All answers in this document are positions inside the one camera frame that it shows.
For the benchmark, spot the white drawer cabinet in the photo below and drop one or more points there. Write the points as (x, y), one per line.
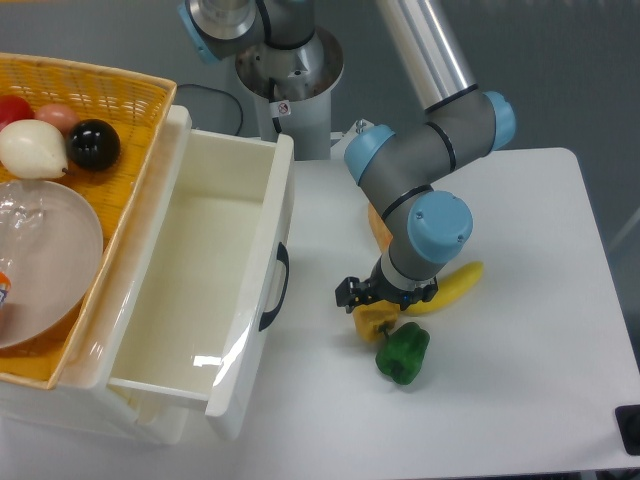
(82, 398)

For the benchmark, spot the green bell pepper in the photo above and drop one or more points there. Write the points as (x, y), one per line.
(401, 356)

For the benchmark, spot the yellow banana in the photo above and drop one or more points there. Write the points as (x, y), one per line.
(450, 289)

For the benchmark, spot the black ball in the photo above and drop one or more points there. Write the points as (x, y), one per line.
(93, 145)

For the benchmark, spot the beige plate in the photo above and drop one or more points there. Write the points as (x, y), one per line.
(56, 269)

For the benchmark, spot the white pear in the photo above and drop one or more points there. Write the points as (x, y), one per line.
(33, 150)

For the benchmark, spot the white open drawer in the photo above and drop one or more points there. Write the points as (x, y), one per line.
(216, 280)

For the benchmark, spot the clear plastic bag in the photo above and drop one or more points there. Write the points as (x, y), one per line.
(22, 213)

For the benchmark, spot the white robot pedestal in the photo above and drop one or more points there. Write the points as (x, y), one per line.
(291, 91)

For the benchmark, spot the red tomato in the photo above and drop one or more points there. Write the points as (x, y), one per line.
(14, 108)

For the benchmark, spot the yellow woven basket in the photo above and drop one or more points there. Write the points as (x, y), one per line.
(121, 113)

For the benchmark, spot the orange fruit piece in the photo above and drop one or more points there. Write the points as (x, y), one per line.
(380, 231)

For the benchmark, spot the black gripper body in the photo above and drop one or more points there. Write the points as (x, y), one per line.
(380, 289)

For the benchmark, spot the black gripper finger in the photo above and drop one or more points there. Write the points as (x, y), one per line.
(426, 291)
(348, 294)

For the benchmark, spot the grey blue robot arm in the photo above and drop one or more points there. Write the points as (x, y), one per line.
(395, 172)

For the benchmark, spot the black corner object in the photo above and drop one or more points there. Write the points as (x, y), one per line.
(628, 420)

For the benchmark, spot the yellow bell pepper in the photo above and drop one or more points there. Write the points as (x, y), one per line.
(373, 320)

